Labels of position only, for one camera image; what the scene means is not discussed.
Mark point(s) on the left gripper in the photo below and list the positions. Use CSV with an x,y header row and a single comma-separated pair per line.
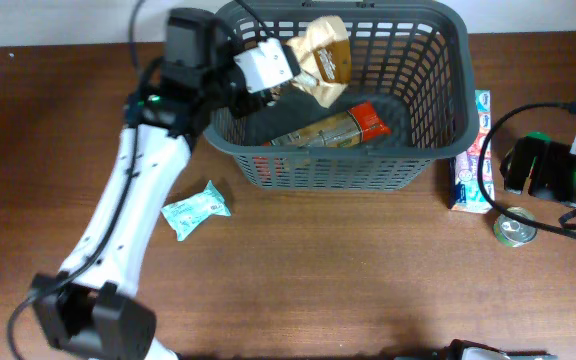
x,y
252,101

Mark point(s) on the beige paper snack bag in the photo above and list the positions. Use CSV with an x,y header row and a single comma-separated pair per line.
x,y
324,56

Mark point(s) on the orange spaghetti packet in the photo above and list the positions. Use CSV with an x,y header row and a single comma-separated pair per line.
x,y
351,128

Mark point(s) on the mint green wipes packet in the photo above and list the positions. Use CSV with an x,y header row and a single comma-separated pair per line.
x,y
186,215

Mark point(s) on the grey plastic shopping basket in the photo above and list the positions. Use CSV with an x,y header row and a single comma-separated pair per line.
x,y
410,100

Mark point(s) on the green lidded glass jar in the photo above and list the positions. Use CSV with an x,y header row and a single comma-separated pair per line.
x,y
539,136

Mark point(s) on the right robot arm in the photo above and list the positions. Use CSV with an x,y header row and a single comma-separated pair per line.
x,y
545,168

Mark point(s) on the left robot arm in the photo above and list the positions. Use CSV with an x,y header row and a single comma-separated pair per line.
x,y
89,307

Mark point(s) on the silver tin can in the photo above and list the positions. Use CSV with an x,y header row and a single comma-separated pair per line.
x,y
512,233

